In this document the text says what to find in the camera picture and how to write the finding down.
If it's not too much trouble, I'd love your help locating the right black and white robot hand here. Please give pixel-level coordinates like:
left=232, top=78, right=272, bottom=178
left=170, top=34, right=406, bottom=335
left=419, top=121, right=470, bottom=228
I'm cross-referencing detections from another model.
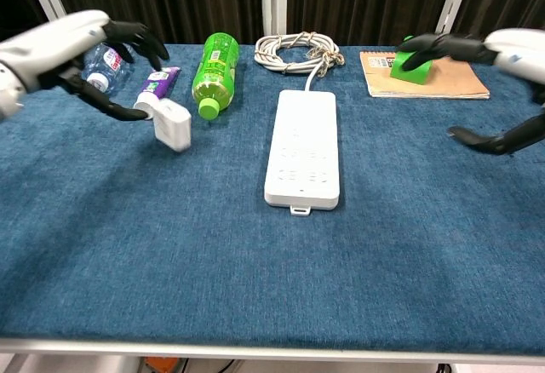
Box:
left=398, top=27, right=545, bottom=156

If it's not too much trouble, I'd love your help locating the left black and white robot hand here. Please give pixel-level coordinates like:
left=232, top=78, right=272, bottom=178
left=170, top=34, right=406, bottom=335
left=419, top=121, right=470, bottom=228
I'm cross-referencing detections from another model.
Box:
left=0, top=9, right=170, bottom=122

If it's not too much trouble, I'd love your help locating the white charger plug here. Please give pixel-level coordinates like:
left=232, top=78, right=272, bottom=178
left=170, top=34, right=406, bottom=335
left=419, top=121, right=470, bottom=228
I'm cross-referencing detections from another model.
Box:
left=152, top=99, right=192, bottom=153

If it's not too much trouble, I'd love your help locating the white power strip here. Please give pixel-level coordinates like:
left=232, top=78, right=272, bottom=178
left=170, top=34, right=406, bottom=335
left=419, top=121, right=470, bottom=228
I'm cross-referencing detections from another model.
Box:
left=263, top=89, right=341, bottom=217

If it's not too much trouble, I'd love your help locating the clear plastic water bottle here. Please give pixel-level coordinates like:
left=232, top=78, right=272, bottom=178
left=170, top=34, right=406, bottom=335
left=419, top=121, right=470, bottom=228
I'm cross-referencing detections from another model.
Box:
left=80, top=43, right=135, bottom=95

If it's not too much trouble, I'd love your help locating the brown spiral notebook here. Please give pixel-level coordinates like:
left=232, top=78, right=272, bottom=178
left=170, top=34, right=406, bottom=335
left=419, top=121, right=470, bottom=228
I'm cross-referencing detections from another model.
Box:
left=359, top=50, right=491, bottom=100

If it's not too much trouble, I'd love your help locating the green toy building block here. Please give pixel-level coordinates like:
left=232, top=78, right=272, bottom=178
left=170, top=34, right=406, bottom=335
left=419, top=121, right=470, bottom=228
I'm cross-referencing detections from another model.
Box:
left=389, top=35, right=434, bottom=85

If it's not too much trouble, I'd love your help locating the purple toothpaste tube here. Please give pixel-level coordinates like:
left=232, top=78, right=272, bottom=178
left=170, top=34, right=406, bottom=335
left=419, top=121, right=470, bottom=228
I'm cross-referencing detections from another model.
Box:
left=133, top=66, right=182, bottom=121

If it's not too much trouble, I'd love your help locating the green plastic drink bottle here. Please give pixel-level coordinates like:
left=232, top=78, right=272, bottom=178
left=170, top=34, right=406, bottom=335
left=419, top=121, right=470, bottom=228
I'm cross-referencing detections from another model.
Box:
left=191, top=32, right=241, bottom=121

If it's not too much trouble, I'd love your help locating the blue table mat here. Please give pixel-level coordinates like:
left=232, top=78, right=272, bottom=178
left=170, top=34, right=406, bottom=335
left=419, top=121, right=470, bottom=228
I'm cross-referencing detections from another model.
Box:
left=0, top=43, right=545, bottom=344

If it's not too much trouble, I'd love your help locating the orange object under table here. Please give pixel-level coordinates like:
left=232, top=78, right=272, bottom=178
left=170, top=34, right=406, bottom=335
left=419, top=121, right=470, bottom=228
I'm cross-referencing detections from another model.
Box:
left=142, top=356, right=180, bottom=373

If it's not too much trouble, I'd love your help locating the tan twine cable tie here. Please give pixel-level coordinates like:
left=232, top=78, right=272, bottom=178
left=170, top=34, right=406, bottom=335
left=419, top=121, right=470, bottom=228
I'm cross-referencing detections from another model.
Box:
left=308, top=47, right=346, bottom=78

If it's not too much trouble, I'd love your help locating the white cable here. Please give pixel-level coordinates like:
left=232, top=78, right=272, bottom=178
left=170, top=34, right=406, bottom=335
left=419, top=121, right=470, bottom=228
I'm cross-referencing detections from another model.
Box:
left=254, top=31, right=346, bottom=92

